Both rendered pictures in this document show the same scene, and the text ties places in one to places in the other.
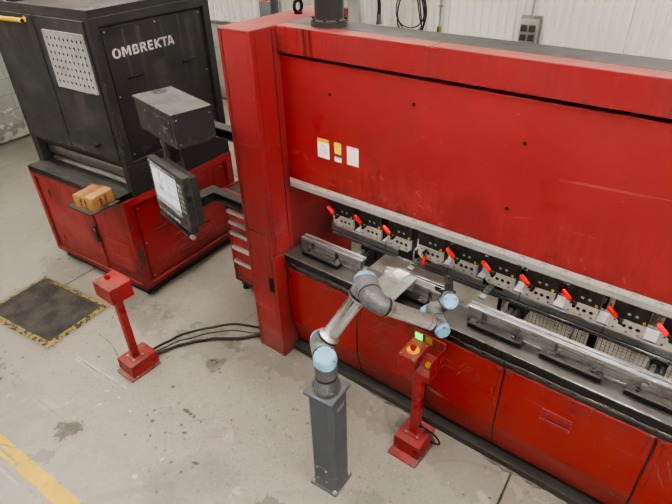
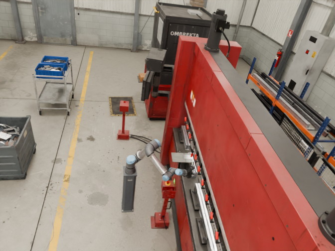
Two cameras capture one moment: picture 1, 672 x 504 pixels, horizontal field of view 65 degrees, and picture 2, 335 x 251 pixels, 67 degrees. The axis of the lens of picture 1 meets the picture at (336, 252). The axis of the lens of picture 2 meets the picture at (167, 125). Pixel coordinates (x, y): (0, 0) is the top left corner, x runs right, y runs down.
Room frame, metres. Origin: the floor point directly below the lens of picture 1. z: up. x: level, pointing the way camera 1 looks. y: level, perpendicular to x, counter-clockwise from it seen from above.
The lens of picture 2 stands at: (0.30, -1.76, 3.24)
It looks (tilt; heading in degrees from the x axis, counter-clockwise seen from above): 35 degrees down; 40
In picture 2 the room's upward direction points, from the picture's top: 10 degrees clockwise
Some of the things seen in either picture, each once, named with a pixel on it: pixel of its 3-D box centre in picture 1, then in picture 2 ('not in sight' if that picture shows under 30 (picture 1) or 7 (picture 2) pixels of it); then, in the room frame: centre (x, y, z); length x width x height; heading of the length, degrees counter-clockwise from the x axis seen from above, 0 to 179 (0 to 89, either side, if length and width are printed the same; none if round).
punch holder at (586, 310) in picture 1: (585, 299); (214, 205); (1.93, -1.16, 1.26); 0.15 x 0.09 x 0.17; 51
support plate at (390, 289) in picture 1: (391, 284); (181, 157); (2.43, -0.31, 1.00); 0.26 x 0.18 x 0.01; 141
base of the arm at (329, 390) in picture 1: (326, 380); (130, 168); (1.87, 0.07, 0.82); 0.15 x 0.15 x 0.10
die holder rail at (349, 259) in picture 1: (333, 252); (185, 137); (2.89, 0.02, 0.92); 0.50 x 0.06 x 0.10; 51
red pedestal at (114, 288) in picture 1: (125, 324); (123, 120); (2.83, 1.49, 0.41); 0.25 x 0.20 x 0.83; 141
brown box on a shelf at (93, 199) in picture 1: (91, 197); (144, 76); (3.57, 1.82, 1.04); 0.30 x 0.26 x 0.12; 55
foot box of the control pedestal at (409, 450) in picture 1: (411, 440); (159, 219); (2.08, -0.43, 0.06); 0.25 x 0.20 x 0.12; 141
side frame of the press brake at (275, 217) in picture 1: (299, 194); (194, 110); (3.30, 0.24, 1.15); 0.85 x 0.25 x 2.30; 141
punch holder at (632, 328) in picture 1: (631, 315); (219, 224); (1.80, -1.32, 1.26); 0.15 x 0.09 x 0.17; 51
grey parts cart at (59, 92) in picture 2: not in sight; (55, 86); (2.31, 3.26, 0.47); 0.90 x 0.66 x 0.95; 55
